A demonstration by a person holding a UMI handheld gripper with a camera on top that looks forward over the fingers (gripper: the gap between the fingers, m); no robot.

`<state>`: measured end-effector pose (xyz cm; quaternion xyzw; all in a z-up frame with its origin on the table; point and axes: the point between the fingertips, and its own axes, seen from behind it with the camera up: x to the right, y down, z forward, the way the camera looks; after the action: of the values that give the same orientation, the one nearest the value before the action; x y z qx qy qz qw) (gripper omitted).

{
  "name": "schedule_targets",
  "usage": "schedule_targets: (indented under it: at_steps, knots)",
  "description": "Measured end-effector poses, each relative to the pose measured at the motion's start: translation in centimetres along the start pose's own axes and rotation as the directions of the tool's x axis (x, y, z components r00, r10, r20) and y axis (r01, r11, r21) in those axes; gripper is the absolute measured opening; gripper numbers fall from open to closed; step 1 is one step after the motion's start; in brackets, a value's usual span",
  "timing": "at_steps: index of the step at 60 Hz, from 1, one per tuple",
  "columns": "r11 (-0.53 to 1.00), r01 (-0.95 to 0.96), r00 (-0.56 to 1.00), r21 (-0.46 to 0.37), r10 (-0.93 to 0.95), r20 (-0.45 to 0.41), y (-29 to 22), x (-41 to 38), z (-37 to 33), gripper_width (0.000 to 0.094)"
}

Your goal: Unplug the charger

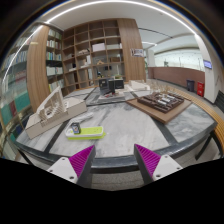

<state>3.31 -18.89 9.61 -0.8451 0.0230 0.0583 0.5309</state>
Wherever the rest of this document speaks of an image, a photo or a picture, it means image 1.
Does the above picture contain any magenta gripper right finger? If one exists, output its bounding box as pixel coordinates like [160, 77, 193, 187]
[134, 144, 182, 184]

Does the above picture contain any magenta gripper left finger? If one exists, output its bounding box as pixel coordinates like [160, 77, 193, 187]
[48, 145, 96, 188]

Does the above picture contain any brown architectural model on board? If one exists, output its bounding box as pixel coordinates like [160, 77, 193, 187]
[127, 92, 191, 124]

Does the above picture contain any white architectural model on board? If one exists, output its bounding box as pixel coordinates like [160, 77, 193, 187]
[25, 87, 87, 139]

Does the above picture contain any light wooden stick model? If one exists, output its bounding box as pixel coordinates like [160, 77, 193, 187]
[147, 79, 172, 94]

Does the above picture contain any white building model far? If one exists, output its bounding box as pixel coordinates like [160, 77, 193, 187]
[129, 80, 150, 91]

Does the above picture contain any black block building model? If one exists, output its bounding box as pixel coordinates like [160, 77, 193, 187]
[99, 79, 125, 100]

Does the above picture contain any dark grey bin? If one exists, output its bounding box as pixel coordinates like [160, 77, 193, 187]
[186, 79, 195, 92]

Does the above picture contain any red bin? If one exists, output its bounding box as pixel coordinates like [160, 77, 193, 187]
[197, 82, 204, 97]

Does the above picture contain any curved wooden bookshelf left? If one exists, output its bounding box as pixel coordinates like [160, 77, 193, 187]
[27, 25, 62, 111]

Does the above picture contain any large wooden bookshelf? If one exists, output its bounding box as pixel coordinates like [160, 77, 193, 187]
[62, 18, 146, 96]

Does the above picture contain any white power strip cable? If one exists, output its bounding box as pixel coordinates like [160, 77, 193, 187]
[68, 112, 95, 126]

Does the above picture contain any blue wall screen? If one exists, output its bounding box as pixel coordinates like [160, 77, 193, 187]
[203, 59, 212, 69]

